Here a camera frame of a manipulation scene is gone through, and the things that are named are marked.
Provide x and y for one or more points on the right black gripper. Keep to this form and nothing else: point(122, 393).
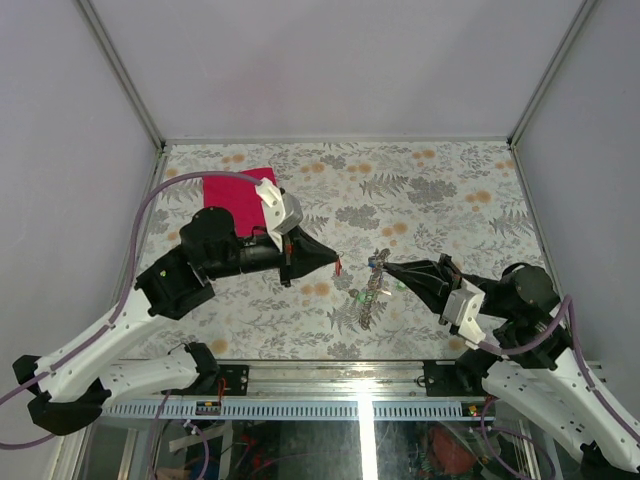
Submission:
point(432, 280)

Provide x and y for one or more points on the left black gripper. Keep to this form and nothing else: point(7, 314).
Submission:
point(303, 256)

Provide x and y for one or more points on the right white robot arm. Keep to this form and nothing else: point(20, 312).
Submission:
point(523, 349)

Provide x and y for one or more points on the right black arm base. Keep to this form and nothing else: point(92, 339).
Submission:
point(461, 377)

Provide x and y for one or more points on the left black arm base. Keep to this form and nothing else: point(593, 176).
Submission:
point(232, 381)

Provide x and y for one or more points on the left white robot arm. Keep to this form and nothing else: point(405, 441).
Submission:
point(72, 386)

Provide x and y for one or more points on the floral table mat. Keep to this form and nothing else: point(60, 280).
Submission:
point(418, 199)

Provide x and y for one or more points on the red cloth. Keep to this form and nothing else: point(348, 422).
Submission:
point(239, 198)

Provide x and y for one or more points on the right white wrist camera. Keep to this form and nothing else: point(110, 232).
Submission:
point(460, 312)

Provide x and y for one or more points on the aluminium front rail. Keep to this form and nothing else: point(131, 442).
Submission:
point(310, 390)

